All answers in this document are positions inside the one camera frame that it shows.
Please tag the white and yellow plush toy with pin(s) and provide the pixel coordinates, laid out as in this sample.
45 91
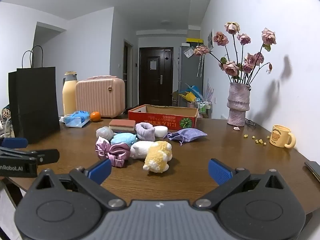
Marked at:
157 157

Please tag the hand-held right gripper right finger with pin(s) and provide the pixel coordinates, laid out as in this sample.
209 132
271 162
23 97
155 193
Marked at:
219 171

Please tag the black paper bag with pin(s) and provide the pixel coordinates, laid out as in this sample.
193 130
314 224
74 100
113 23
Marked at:
35 105

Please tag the purple feather wall decor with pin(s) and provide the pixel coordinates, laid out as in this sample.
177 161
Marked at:
210 91

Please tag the light blue fluffy cloth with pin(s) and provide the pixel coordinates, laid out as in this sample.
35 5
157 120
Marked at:
123 139

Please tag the side doorway frame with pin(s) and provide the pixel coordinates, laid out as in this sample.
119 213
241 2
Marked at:
128 75

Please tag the white wall panel box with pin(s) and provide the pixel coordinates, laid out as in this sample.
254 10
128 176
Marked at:
210 38

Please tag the purple fluffy sock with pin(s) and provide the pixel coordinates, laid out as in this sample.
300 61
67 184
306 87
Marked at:
145 132

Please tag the dark brown entrance door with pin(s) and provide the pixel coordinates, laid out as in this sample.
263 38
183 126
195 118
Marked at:
155 80

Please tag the yellow bear mug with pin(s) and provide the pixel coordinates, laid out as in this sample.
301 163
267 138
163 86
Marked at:
280 136

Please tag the dried pink roses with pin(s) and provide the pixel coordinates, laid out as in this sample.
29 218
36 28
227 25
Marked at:
231 67

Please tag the eyeglasses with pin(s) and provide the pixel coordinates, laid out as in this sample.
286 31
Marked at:
250 123

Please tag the orange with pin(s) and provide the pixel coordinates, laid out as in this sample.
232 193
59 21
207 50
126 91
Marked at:
95 116

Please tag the yellow thermos bottle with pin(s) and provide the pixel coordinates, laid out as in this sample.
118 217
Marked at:
69 97

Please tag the pink satin scrunchie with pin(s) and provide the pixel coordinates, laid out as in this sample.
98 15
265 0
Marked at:
112 152

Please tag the red cardboard box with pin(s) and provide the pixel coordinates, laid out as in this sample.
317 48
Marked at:
160 122

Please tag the black phone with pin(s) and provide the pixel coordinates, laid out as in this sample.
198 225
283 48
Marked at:
313 167

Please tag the folded hanging umbrella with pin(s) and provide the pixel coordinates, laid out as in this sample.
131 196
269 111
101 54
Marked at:
200 66

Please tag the fallen pink petal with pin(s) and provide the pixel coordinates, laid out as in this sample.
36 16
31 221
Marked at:
236 128

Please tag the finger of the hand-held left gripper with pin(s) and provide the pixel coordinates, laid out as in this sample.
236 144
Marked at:
13 143
48 156

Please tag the metal storage cart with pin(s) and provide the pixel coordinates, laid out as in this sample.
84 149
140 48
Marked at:
203 107

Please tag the red-brown scouring sponge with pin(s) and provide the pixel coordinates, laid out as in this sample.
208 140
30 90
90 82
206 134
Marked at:
122 125

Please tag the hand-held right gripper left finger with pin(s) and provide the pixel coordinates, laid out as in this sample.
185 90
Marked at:
100 171

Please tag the purple textured vase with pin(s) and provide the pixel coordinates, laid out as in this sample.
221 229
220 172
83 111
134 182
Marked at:
238 105

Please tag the wicker ball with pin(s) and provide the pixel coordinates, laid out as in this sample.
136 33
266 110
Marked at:
6 113

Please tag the pink ribbed suitcase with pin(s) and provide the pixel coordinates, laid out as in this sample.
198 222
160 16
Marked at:
100 97

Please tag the grey refrigerator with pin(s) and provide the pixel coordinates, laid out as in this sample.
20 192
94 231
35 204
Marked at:
187 72

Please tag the yellow and black box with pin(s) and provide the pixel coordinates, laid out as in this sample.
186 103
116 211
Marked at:
194 41

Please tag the white round sponge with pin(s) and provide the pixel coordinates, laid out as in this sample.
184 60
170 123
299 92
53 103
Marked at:
160 131

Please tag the pile of blue yellow bags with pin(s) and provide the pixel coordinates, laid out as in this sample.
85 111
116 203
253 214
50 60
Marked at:
188 95

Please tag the large blue tissue pack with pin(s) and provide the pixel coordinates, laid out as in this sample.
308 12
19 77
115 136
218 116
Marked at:
76 118

